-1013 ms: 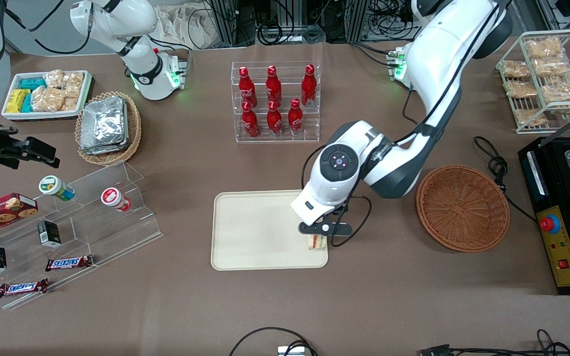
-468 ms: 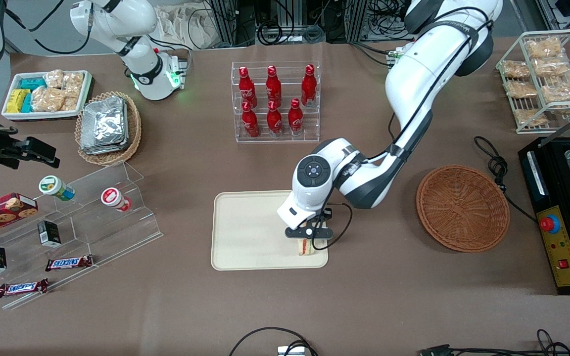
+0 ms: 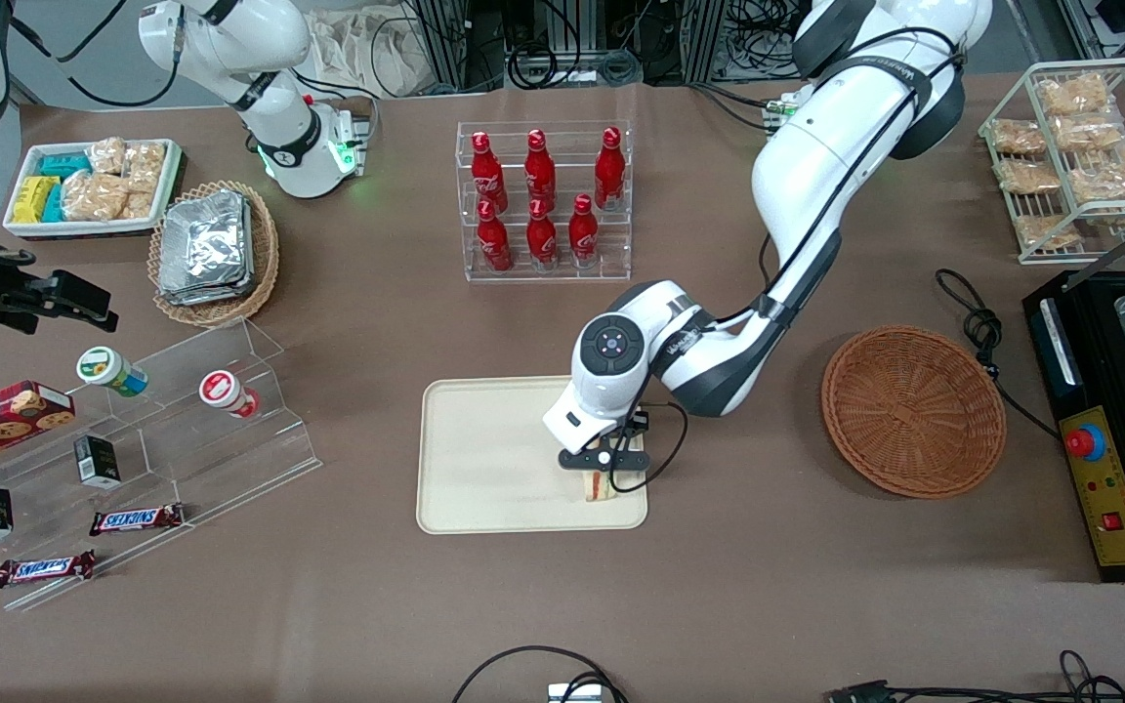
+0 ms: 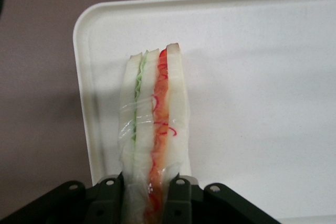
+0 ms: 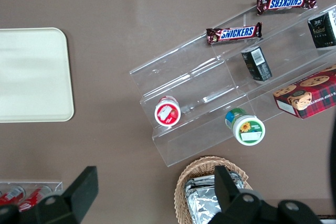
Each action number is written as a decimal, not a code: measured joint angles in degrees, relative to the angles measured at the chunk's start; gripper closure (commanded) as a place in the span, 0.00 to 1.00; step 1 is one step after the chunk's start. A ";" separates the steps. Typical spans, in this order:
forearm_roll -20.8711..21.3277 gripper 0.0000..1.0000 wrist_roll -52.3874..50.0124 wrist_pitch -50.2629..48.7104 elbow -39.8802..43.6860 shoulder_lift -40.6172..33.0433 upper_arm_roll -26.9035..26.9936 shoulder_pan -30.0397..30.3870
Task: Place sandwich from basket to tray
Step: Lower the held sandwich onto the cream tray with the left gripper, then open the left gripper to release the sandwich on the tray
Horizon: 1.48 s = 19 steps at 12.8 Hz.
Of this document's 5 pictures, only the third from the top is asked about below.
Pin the red cola bottle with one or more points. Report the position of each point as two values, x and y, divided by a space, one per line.
608 174
540 174
494 244
541 239
487 176
583 234

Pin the green lid snack cup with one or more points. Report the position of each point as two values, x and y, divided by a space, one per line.
108 369

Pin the stack of foil containers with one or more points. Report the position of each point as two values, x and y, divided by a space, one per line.
206 249

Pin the black sealing machine yellow panel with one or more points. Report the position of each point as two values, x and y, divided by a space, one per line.
1109 488

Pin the clear acrylic bottle rack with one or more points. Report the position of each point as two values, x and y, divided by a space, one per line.
562 273

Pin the teal snack pack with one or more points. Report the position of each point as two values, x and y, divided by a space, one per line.
54 203
64 166

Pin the clear acrylic stepped display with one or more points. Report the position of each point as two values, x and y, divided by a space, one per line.
211 459

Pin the rice cracker bag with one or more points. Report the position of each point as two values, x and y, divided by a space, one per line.
145 168
1026 176
1046 232
94 197
1109 178
1070 95
1017 137
107 156
139 205
1088 130

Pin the triangle sandwich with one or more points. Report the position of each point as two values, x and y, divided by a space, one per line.
599 488

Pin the brown round wicker basket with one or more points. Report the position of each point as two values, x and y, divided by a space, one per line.
914 410

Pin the yellow snack pack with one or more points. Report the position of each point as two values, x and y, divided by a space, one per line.
33 200

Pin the cream plastic tray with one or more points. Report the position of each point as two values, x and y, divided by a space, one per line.
484 459

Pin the small grey device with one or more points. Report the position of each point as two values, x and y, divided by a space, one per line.
574 693

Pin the tan wicker basket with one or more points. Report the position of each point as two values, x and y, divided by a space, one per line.
265 254

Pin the red plaid cookie box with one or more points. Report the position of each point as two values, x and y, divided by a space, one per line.
1 420

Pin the snickers chocolate bar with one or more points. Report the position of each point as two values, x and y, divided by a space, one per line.
43 569
136 519

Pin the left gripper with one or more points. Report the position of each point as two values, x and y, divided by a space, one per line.
633 427

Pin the beige cloth bag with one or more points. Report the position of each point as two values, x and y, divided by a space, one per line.
367 54

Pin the red lid snack cup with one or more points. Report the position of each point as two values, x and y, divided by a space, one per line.
223 391

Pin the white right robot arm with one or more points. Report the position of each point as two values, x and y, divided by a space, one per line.
279 137

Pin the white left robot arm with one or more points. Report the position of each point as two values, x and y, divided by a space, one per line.
816 166

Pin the white rectangular snack tray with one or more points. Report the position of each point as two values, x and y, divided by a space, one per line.
94 229

